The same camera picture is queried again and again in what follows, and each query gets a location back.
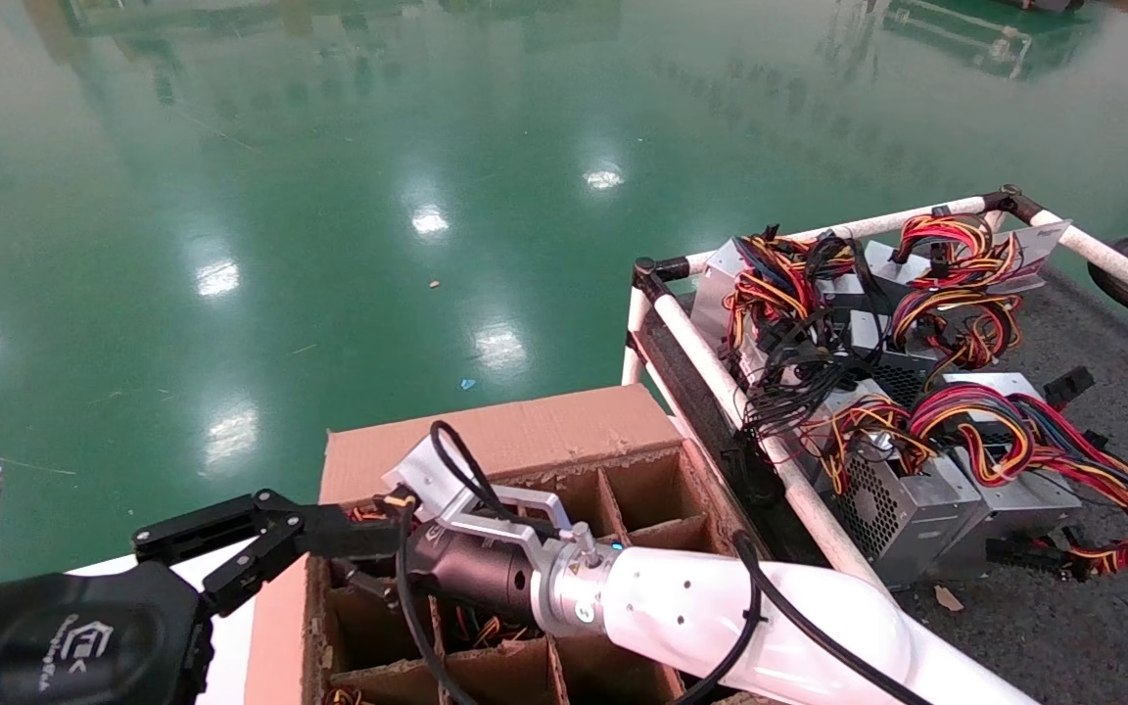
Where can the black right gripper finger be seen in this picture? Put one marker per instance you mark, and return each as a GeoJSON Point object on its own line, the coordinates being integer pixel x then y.
{"type": "Point", "coordinates": [251, 573]}
{"type": "Point", "coordinates": [370, 585]}

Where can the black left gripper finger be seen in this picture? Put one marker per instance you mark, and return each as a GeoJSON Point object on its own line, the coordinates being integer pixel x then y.
{"type": "Point", "coordinates": [202, 519]}

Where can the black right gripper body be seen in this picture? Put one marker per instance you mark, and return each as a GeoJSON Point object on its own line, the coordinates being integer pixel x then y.
{"type": "Point", "coordinates": [476, 578]}

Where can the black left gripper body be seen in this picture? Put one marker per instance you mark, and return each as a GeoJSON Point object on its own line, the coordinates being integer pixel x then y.
{"type": "Point", "coordinates": [35, 646]}

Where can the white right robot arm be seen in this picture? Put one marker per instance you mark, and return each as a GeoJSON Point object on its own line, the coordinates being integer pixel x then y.
{"type": "Point", "coordinates": [701, 607]}

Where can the cardboard box with dividers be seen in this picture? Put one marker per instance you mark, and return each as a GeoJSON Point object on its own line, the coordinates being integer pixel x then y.
{"type": "Point", "coordinates": [525, 431]}

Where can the silver power supply, mesh side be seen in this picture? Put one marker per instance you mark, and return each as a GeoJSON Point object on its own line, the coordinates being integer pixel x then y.
{"type": "Point", "coordinates": [877, 509]}

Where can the small brown cardboard scrap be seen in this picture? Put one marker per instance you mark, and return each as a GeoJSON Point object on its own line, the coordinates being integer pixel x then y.
{"type": "Point", "coordinates": [948, 598]}

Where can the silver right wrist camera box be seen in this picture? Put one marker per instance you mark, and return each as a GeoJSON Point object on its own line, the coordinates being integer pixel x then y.
{"type": "Point", "coordinates": [427, 480]}

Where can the green frame machine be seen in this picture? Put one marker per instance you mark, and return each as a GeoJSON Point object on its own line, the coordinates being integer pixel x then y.
{"type": "Point", "coordinates": [985, 34]}

